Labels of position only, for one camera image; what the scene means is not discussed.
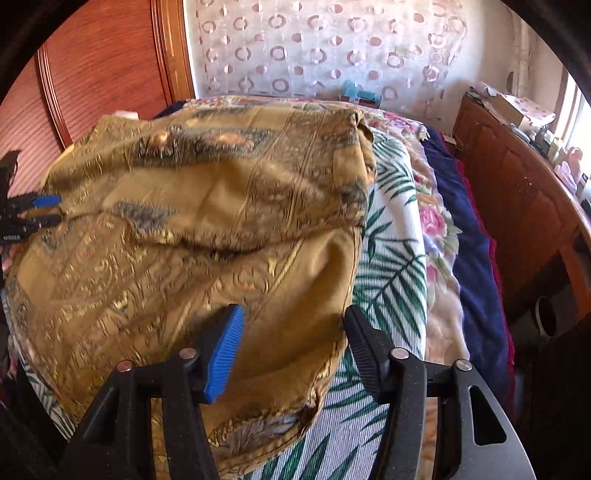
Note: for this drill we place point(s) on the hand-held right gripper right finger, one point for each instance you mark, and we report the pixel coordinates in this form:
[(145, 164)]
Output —
[(365, 357)]

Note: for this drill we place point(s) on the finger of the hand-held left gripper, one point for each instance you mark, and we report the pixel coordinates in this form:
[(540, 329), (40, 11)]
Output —
[(46, 201), (41, 221)]

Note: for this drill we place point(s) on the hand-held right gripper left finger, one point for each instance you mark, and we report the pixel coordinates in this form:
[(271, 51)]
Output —
[(226, 355)]

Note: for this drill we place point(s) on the golden patterned shirt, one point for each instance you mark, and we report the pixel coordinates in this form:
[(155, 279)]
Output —
[(184, 207)]

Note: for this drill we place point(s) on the palm leaf printed blanket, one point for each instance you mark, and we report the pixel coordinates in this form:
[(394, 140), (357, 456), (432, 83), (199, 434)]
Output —
[(388, 277)]

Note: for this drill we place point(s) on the navy blue blanket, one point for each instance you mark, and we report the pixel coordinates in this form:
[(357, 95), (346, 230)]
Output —
[(475, 258)]

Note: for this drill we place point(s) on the wooden louvered wardrobe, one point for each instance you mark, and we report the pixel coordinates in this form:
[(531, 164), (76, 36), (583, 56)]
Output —
[(101, 60)]

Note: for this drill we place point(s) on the floral blanket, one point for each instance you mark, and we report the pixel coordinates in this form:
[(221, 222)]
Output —
[(438, 221)]

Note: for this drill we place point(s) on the wooden low cabinet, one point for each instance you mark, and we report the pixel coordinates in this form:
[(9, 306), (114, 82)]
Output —
[(508, 184)]

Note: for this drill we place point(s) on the teal box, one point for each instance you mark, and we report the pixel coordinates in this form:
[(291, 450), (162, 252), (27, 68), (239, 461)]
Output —
[(364, 96)]

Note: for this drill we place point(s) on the cardboard box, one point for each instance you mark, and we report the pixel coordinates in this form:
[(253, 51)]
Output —
[(505, 113), (531, 108)]

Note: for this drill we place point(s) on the circle patterned sheer curtain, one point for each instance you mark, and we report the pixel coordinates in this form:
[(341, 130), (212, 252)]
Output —
[(323, 46)]

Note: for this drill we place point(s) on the bright window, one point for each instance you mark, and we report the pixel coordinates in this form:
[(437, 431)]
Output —
[(577, 120)]

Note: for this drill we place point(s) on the beige window curtain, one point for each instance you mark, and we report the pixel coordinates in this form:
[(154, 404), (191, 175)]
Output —
[(526, 55)]

